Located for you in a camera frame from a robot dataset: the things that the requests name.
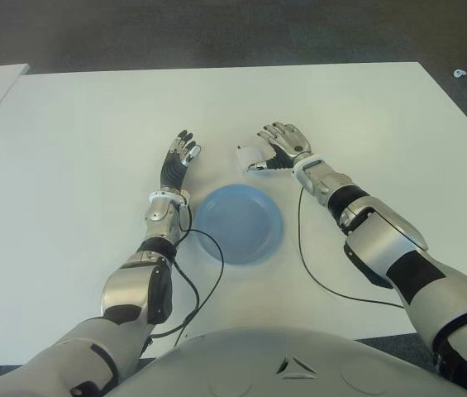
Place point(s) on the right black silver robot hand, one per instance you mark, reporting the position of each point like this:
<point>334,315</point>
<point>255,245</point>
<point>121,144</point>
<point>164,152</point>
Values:
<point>293,142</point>

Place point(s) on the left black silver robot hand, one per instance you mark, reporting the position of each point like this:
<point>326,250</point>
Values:
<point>173,173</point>

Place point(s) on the white charger block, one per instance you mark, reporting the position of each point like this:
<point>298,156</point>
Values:
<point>247,156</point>

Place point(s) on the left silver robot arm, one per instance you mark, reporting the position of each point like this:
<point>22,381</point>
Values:
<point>130,285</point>

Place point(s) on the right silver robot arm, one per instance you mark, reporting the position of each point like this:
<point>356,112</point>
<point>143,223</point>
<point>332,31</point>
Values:
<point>390,244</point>

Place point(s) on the blue plastic plate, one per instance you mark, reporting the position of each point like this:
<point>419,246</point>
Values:
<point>239,227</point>

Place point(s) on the white scrap on floor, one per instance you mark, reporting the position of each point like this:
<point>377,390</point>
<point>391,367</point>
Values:
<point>459,73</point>

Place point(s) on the silver robot torso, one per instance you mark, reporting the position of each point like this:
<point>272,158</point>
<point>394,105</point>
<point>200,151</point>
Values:
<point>299,364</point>

